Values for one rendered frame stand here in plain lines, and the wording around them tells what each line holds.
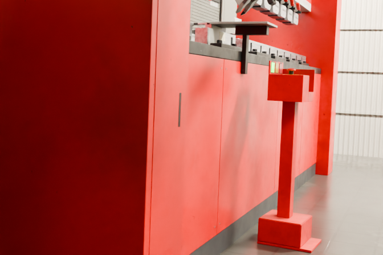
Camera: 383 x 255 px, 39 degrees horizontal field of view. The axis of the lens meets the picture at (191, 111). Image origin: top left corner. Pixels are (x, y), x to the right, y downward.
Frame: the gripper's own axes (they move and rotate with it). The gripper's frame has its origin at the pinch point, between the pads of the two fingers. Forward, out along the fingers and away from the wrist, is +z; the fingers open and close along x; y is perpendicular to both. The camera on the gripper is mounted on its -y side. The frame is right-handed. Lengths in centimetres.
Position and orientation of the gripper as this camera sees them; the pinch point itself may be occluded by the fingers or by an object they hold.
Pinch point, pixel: (241, 12)
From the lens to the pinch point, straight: 244.4
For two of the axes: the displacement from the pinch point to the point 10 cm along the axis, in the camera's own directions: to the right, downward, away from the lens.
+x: -4.4, 0.1, -9.0
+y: -6.6, -6.8, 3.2
